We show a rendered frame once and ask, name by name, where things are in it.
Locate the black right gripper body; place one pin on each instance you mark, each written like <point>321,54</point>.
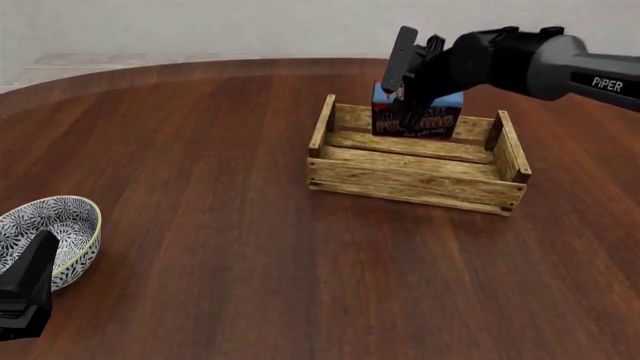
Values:
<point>436,71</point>

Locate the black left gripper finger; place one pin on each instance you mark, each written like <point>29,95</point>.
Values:
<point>35,266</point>

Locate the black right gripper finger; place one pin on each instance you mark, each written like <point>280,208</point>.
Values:
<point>415,110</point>

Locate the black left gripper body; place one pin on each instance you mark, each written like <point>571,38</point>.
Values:
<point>22,315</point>

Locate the chocolate pudding box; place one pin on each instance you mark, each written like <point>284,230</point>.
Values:
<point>440,120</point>

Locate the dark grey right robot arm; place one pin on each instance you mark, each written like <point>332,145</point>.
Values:
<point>550,67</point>

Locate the wooden slat tray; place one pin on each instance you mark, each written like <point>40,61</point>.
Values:
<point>415,176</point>

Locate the black-and-white patterned bowl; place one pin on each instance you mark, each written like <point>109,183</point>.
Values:
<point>75,217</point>

